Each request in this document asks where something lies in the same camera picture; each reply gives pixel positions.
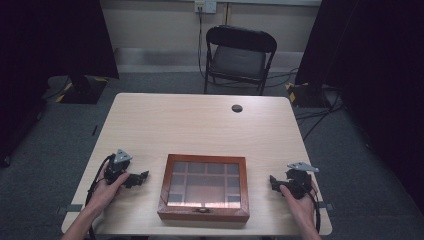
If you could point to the wooden box with glass lid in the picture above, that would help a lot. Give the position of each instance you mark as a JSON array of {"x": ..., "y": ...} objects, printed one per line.
[{"x": 204, "y": 188}]

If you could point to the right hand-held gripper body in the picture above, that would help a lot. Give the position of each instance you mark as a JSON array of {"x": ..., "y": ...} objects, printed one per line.
[{"x": 299, "y": 180}]

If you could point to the dark curtain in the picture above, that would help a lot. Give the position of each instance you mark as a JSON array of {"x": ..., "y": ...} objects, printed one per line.
[
  {"x": 370, "y": 83},
  {"x": 53, "y": 66}
]

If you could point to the black stand base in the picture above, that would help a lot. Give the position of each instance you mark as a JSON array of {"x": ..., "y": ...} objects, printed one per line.
[
  {"x": 83, "y": 89},
  {"x": 308, "y": 95}
]

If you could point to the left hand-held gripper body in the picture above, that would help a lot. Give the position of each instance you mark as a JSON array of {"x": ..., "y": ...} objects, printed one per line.
[{"x": 117, "y": 165}]

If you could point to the person's right hand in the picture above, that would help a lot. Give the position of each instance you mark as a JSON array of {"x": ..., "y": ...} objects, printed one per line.
[{"x": 300, "y": 208}]

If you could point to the black folding chair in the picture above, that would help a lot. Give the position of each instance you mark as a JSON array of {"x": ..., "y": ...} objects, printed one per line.
[{"x": 238, "y": 56}]

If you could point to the person's left hand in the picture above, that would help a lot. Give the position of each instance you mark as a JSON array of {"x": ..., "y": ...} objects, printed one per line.
[{"x": 108, "y": 187}]

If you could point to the white wall socket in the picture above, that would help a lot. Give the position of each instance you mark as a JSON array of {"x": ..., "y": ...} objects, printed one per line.
[{"x": 205, "y": 6}]

